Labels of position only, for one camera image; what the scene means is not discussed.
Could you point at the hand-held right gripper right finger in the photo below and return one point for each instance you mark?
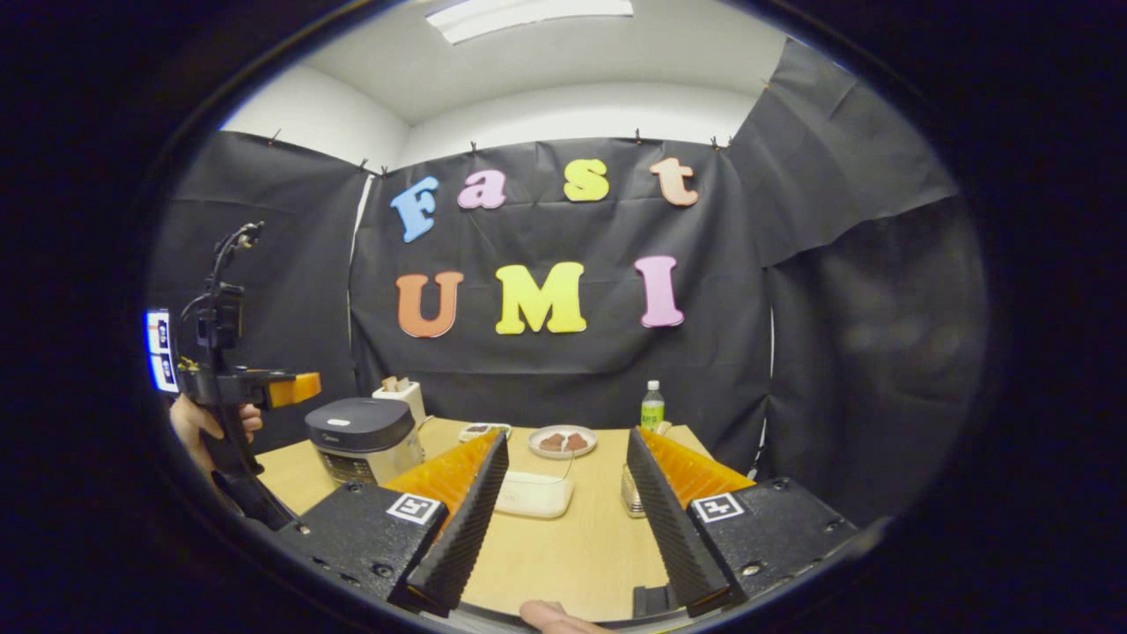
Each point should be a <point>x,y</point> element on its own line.
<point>673,519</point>

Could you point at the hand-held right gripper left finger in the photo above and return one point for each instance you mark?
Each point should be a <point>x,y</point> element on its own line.
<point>462,519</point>

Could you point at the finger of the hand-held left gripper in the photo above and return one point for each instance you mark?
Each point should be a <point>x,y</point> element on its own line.
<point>295,389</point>

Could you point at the clear chopstick holder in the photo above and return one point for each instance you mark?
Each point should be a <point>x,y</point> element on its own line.
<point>632,493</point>

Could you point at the clear rice container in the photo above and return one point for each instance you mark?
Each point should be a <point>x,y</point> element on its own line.
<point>533,497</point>

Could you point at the grey rice cooker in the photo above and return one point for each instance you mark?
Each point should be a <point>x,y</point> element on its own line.
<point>361,431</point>

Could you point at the white divided bean dish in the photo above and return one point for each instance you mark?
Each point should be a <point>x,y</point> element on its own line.
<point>484,432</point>

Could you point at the green tea bottle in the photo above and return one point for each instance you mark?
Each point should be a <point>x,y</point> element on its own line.
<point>652,409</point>

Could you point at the white toaster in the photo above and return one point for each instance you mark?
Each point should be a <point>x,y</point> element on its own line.
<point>407,403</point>

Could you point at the red meat piece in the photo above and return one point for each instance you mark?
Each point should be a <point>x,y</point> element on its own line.
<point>553,443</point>
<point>577,442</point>

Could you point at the white round plate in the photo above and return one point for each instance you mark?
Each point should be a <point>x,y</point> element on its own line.
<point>563,454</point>

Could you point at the black backdrop cloth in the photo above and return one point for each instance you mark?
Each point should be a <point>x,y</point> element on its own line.
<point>836,352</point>

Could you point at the ceiling light panel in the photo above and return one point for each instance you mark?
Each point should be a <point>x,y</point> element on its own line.
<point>528,18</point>

